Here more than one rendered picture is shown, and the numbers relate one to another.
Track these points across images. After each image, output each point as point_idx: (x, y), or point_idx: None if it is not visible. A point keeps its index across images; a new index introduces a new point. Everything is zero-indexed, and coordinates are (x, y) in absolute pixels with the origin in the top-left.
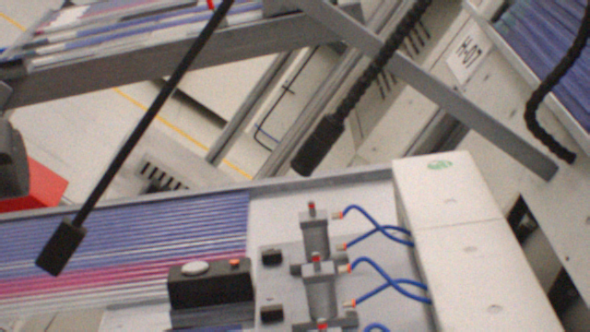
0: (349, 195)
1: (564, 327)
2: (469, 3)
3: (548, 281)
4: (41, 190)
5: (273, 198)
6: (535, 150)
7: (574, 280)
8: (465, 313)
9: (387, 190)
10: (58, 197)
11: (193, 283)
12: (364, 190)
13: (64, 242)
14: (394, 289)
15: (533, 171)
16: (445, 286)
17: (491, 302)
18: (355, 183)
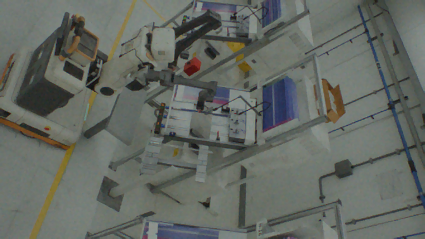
0: (241, 93)
1: None
2: (262, 79)
3: None
4: (198, 66)
5: (232, 90)
6: (258, 114)
7: (257, 129)
8: (248, 127)
9: (245, 94)
10: (200, 66)
11: (224, 109)
12: (243, 93)
13: (215, 109)
14: (243, 119)
15: (258, 115)
16: (247, 122)
17: (250, 126)
18: (242, 91)
